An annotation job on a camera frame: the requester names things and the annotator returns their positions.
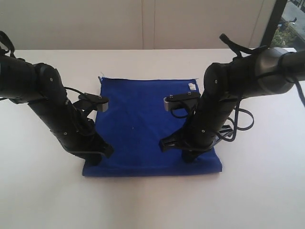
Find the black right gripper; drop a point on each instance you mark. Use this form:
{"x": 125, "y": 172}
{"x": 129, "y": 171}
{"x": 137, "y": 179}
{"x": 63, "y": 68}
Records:
{"x": 219, "y": 97}

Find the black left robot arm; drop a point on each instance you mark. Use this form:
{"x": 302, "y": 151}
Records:
{"x": 17, "y": 81}

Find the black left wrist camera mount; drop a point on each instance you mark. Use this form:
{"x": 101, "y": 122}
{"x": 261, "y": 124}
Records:
{"x": 90, "y": 102}

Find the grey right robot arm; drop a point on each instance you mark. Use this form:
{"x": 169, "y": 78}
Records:
{"x": 263, "y": 72}

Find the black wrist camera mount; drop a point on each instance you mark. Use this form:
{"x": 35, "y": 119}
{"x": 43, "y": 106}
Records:
{"x": 187, "y": 101}
{"x": 90, "y": 102}

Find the black window frame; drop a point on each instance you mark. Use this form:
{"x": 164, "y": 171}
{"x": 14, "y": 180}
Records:
{"x": 273, "y": 21}

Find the blue towel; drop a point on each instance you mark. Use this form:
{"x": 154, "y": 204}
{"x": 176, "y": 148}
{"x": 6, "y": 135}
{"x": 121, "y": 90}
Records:
{"x": 135, "y": 122}

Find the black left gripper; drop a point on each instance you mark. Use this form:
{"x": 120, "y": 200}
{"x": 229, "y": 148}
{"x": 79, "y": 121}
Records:
{"x": 74, "y": 131}

